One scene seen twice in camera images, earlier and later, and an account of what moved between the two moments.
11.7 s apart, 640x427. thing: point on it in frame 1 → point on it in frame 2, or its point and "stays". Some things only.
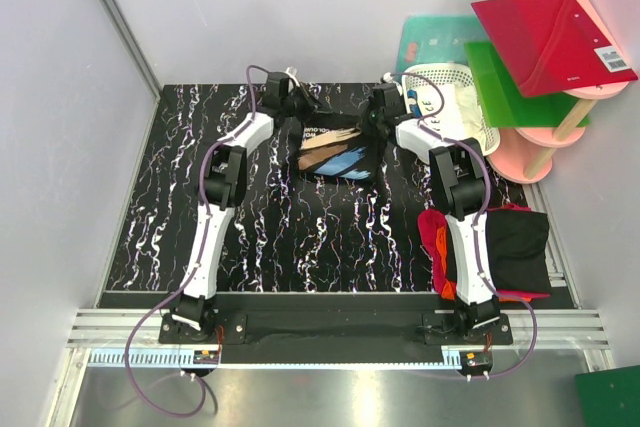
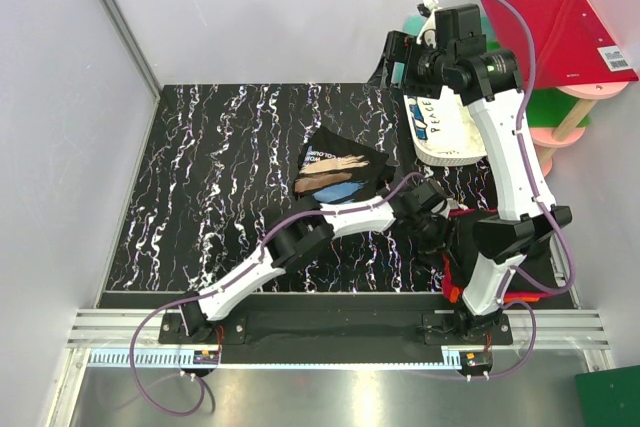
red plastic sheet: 549,45 stays
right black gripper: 375,132 → 403,48
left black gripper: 310,105 → 439,241
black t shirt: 340,147 → 332,169
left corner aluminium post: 116,14 stays
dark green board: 609,397 stays
